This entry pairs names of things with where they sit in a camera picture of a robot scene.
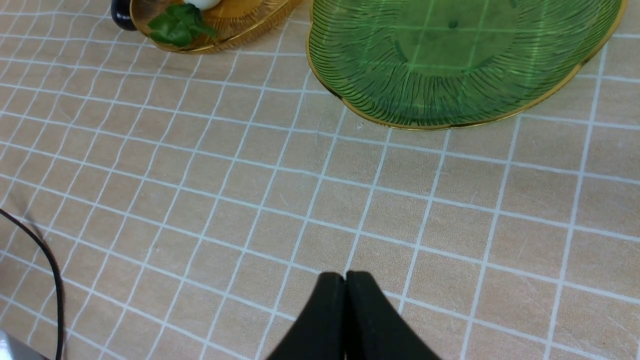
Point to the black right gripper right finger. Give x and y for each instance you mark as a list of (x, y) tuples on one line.
[(374, 330)]

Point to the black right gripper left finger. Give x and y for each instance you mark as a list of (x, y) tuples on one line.
[(317, 333)]

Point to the white radish with leaves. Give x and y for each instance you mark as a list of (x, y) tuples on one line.
[(181, 23)]

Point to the dark purple eggplant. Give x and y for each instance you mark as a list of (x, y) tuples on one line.
[(120, 13)]

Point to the checkered beige tablecloth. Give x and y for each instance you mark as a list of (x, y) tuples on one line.
[(191, 201)]

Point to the green ribbed plastic plate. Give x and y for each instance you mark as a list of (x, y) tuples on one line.
[(441, 64)]

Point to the amber ribbed plastic plate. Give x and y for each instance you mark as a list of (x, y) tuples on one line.
[(235, 21)]

